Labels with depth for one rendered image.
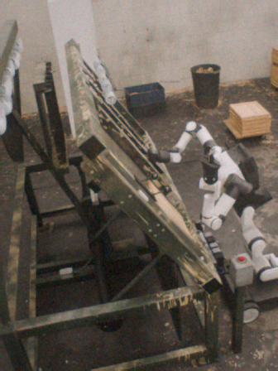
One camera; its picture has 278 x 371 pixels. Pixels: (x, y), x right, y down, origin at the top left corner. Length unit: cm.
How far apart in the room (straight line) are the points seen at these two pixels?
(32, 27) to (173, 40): 246
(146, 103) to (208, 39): 188
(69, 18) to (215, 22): 296
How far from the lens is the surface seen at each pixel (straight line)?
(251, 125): 592
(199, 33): 794
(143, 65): 784
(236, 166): 276
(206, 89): 703
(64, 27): 615
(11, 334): 274
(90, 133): 196
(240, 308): 299
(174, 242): 236
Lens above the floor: 276
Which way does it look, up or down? 32 degrees down
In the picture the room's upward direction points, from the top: 7 degrees counter-clockwise
